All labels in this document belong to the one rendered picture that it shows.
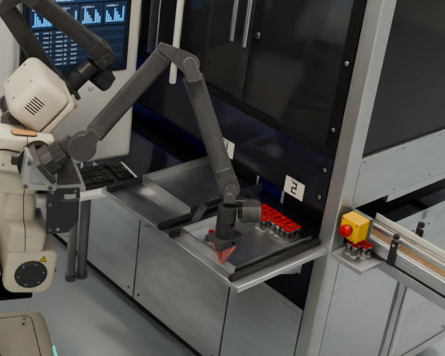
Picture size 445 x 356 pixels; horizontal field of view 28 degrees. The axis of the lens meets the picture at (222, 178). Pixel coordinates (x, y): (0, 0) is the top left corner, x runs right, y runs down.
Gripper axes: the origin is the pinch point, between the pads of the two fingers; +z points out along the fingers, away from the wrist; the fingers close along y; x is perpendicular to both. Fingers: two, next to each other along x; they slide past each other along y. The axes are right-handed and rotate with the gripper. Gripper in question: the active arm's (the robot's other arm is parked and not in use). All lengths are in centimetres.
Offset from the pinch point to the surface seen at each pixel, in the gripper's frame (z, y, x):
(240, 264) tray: -0.6, 2.7, -5.6
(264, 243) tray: 2.8, 21.8, 2.2
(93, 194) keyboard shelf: 9, 2, 68
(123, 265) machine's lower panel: 68, 38, 93
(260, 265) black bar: 1.1, 9.2, -7.9
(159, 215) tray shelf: 2.2, 4.0, 33.8
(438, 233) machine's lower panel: 20, 105, -13
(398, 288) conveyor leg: 13, 51, -32
